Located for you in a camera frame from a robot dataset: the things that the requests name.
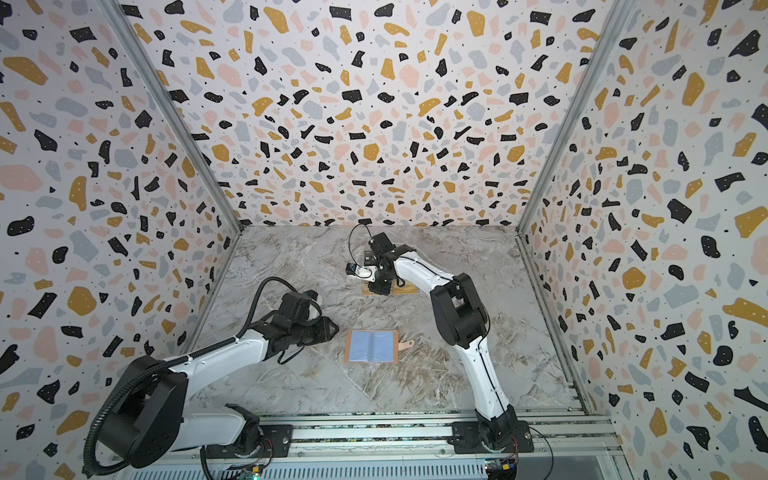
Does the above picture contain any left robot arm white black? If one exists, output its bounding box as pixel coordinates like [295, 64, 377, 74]
[83, 290, 340, 475]

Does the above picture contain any clear acrylic card stand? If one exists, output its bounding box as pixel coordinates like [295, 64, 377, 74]
[363, 282, 417, 296]

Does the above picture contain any gold card front right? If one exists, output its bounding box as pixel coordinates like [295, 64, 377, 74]
[392, 283, 419, 295]

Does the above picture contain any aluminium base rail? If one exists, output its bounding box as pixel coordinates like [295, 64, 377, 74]
[107, 410, 634, 480]

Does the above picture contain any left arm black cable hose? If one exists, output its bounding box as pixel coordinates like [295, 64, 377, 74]
[82, 275, 301, 478]

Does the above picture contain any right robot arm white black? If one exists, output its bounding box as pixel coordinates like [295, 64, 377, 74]
[346, 233, 518, 452]

